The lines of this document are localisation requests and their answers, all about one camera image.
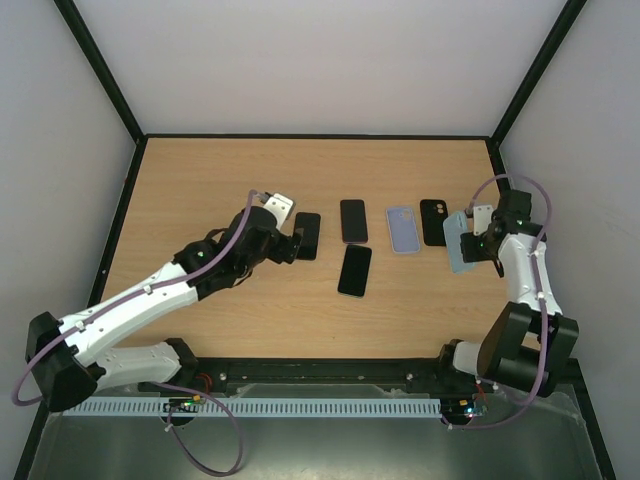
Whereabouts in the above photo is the light blue card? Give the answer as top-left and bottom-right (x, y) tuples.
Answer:
(443, 211), (476, 274)

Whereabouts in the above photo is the black phone case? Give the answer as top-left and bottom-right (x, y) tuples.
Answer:
(419, 199), (448, 247)

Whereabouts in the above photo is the purple smartphone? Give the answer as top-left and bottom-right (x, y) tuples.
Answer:
(340, 199), (368, 244)

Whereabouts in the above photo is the lavender phone case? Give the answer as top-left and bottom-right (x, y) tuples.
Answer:
(386, 206), (420, 254)

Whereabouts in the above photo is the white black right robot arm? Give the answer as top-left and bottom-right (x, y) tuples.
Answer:
(436, 190), (579, 397)

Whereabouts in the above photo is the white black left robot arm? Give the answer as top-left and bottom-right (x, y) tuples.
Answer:
(26, 198), (301, 412)

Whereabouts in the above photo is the right circuit board with leds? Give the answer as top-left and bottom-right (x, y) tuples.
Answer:
(457, 395), (488, 418)

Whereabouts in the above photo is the circuit board with leds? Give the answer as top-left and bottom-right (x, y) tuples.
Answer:
(163, 395), (207, 414)
(457, 395), (488, 418)

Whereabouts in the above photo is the left circuit board with leds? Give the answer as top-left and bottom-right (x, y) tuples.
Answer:
(163, 395), (207, 414)

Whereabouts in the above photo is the grey metal front plate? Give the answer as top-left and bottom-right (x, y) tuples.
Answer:
(29, 385), (601, 479)

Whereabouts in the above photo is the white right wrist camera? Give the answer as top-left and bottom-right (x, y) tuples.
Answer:
(466, 204), (494, 237)

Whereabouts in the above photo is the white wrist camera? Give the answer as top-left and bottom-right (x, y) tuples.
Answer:
(258, 192), (296, 222)
(466, 204), (494, 237)

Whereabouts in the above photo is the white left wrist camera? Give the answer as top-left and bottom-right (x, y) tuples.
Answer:
(258, 192), (296, 222)

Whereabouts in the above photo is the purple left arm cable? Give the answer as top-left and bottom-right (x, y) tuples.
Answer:
(10, 188), (266, 474)

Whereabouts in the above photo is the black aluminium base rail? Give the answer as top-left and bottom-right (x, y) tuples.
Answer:
(169, 357), (476, 396)

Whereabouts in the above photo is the white slotted cable duct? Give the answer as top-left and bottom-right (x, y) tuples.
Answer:
(63, 397), (441, 419)

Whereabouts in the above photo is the black enclosure frame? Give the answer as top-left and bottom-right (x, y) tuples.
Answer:
(13, 1), (616, 479)

